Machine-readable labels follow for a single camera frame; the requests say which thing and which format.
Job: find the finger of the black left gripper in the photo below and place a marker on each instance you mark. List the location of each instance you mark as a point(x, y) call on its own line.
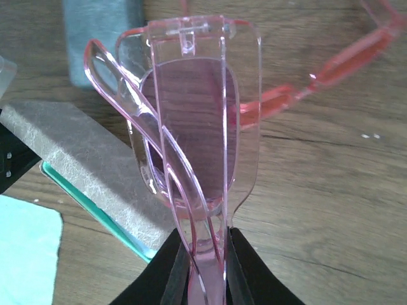
point(164, 280)

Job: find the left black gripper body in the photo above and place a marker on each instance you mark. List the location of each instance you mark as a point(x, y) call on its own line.
point(17, 158)

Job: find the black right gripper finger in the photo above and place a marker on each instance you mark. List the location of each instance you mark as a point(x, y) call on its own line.
point(249, 280)

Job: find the light blue cloth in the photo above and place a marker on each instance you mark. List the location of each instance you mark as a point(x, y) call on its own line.
point(30, 242)

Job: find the green glasses case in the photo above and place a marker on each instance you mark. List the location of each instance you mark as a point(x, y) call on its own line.
point(98, 165)

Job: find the blue-grey glasses case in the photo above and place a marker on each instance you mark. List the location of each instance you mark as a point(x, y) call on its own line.
point(104, 20)

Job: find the pink sunglasses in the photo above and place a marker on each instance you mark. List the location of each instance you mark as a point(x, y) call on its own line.
point(192, 87)

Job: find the red sunglasses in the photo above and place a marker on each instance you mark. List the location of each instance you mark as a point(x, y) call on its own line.
point(389, 25)

